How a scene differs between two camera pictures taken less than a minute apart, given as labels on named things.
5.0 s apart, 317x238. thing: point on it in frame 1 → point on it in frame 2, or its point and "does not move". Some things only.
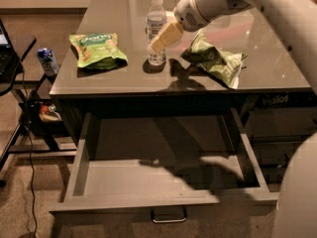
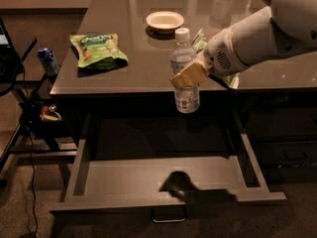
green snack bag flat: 98,51 does not move
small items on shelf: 49,113 does not move
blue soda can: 48,60 does not move
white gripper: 185,13 → 218,55
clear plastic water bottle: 156,24 → 183,55
